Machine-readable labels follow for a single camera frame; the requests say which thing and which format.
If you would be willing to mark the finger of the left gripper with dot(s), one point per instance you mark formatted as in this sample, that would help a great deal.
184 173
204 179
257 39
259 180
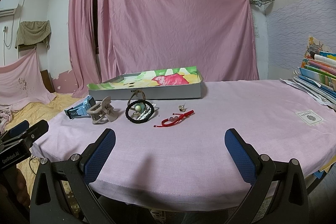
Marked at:
33 133
15 131

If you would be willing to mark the air conditioner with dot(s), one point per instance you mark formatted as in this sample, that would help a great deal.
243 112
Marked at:
8 7

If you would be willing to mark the beige claw hair clip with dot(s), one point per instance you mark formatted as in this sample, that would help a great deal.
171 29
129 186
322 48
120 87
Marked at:
102 111

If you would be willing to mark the white chain hair clip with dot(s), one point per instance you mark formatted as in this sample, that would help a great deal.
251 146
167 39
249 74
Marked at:
141 111

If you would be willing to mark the narrow pink curtain left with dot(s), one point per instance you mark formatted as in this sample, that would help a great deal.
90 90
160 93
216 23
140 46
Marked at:
81 41

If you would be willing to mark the person's left hand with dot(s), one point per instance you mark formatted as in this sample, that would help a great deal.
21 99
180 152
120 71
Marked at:
14 194

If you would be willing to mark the gold earring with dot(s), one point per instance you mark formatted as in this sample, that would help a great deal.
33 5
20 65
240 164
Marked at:
182 108

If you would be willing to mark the pink table cloth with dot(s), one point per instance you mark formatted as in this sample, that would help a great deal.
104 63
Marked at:
178 161

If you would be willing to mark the stack of books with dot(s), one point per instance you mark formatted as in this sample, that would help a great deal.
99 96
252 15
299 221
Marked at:
316 74

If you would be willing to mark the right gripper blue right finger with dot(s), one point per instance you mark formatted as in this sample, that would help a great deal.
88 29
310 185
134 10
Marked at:
244 156

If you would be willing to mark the pink sheet on bed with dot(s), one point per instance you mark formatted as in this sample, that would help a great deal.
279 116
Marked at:
21 84

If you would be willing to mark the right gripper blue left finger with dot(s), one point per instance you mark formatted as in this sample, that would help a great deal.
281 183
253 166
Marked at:
96 154

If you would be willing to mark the grey tray with colourful liner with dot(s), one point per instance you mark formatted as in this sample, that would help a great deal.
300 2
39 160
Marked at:
163 84

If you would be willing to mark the olive green hanging cloth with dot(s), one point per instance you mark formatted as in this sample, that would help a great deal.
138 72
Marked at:
30 33

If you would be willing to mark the large pink curtain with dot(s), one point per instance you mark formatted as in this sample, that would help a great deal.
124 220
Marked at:
216 36

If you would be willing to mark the yellow blanket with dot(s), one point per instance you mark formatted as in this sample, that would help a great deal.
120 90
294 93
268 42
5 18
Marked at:
34 112

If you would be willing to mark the blue smart watch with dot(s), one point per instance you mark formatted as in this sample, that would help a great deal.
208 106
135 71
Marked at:
81 109

